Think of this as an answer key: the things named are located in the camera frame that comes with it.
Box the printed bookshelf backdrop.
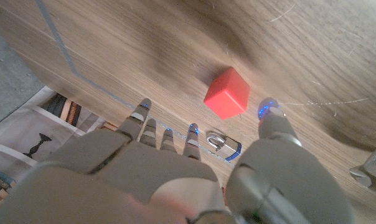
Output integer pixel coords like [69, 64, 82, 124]
[0, 86, 119, 215]

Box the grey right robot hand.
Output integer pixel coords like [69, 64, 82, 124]
[0, 97, 355, 224]

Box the red magnetic block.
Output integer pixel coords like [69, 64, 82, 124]
[203, 67, 251, 121]

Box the silver padlock with blue band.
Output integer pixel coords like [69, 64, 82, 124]
[205, 131, 242, 162]

